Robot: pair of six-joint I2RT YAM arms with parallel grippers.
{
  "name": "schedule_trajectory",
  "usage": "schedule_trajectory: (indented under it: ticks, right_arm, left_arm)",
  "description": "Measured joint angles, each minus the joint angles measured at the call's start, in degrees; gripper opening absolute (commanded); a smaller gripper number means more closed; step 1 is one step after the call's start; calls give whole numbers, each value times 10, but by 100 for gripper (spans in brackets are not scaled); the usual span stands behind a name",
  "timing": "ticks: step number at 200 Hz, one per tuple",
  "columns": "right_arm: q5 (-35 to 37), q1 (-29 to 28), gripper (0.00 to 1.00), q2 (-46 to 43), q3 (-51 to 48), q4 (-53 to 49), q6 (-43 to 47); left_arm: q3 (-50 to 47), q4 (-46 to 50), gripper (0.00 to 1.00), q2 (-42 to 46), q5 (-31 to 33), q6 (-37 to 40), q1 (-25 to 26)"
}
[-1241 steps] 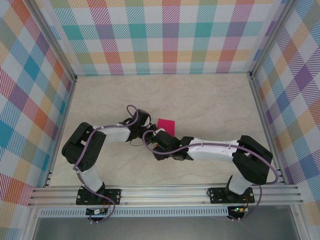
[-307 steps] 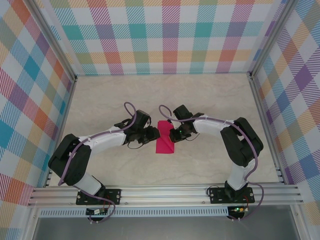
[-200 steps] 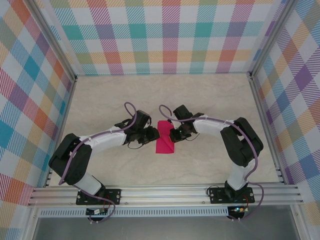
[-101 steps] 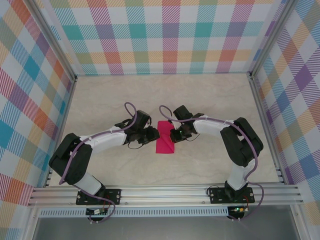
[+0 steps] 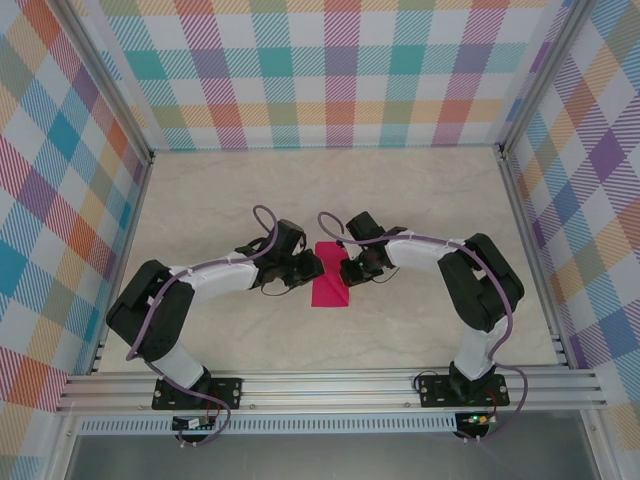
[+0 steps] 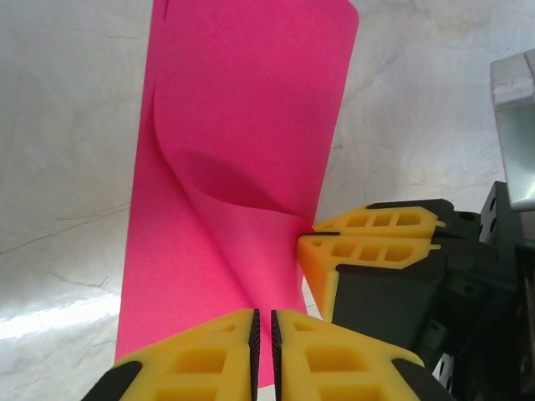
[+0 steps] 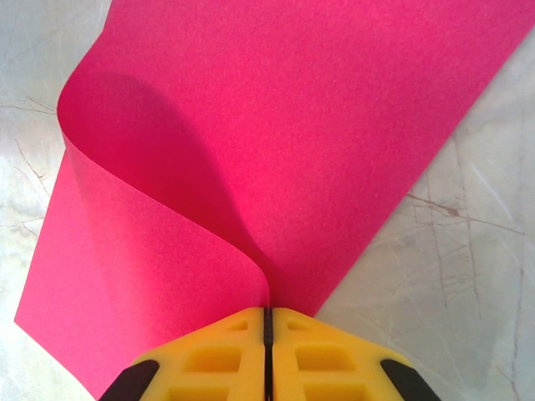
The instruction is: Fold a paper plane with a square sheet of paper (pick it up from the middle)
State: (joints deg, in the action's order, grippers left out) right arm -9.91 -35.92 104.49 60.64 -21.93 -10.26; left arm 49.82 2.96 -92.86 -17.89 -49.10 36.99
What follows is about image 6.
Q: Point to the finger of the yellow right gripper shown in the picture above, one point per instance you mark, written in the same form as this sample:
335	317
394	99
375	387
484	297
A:
317	263
422	225

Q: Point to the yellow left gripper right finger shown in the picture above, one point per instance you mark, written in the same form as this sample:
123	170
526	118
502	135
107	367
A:
334	363

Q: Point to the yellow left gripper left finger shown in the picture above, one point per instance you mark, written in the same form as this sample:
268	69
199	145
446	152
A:
200	363

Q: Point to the pink square paper sheet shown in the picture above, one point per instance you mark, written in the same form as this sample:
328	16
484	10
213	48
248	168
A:
251	104

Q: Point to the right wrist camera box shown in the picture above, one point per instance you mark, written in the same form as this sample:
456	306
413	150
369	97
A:
516	125

